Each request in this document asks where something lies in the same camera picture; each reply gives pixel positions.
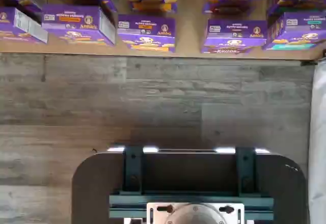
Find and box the white mounting plate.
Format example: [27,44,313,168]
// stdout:
[146,202,245,224]

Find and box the dark green metal frame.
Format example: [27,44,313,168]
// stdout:
[109,145,275,221]

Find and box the dark rounded base plate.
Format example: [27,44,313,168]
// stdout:
[72,146,310,224]

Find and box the white fabric backdrop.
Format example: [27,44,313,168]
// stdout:
[309,57,326,224]

